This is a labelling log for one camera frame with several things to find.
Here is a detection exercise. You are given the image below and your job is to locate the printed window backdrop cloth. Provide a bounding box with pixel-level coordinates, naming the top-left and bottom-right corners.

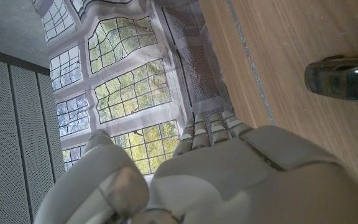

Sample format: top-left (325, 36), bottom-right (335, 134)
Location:
top-left (32, 0), bottom-right (254, 175)

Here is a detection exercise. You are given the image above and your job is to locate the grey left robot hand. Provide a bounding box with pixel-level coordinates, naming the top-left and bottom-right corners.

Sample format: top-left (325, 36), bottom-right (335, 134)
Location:
top-left (32, 111), bottom-right (358, 224)

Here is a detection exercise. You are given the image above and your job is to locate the small black toy car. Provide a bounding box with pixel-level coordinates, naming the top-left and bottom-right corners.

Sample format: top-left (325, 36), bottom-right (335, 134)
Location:
top-left (304, 55), bottom-right (358, 105)

